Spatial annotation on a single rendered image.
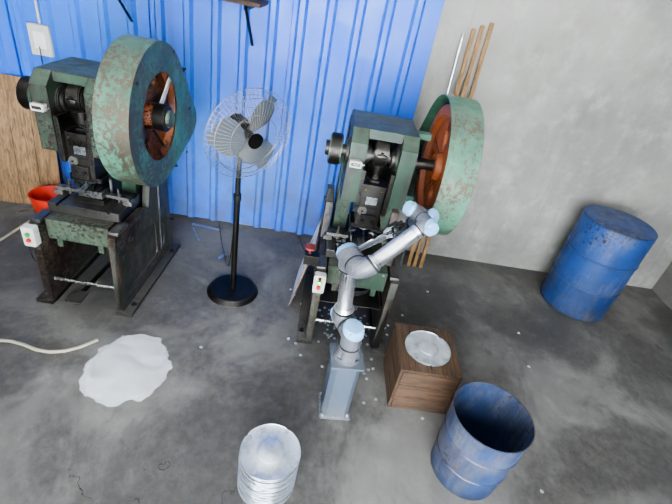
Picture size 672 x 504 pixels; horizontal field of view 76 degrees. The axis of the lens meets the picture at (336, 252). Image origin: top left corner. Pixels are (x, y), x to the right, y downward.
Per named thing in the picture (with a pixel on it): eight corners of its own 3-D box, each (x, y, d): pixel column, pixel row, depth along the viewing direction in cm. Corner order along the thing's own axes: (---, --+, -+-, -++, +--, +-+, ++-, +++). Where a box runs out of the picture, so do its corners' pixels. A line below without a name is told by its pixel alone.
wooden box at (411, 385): (445, 414, 274) (463, 378, 255) (387, 406, 271) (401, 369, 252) (435, 366, 307) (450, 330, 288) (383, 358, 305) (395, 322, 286)
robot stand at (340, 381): (349, 420, 258) (364, 370, 234) (318, 418, 256) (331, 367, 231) (347, 395, 274) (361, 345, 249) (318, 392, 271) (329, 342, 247)
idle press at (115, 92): (155, 333, 289) (132, 56, 194) (6, 309, 285) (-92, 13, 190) (220, 223, 417) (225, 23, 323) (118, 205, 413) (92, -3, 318)
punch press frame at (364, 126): (374, 330, 305) (428, 150, 232) (314, 321, 302) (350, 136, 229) (370, 266, 371) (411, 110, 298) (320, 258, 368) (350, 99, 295)
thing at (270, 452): (311, 445, 213) (312, 445, 212) (276, 494, 190) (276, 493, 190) (265, 414, 223) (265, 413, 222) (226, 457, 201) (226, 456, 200)
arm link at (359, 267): (349, 280, 200) (436, 217, 196) (341, 266, 208) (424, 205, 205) (360, 293, 207) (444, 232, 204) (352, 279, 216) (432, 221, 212)
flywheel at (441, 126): (450, 138, 305) (439, 237, 295) (422, 133, 304) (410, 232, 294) (497, 86, 234) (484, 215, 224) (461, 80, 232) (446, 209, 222)
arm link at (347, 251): (337, 337, 237) (346, 257, 206) (328, 318, 249) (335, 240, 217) (357, 332, 241) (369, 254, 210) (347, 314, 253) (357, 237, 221)
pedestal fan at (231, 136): (264, 320, 317) (287, 101, 231) (175, 307, 312) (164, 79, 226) (285, 233, 421) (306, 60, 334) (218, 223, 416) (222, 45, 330)
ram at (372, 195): (377, 230, 274) (388, 188, 258) (354, 226, 273) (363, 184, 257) (375, 217, 289) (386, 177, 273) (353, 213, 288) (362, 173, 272)
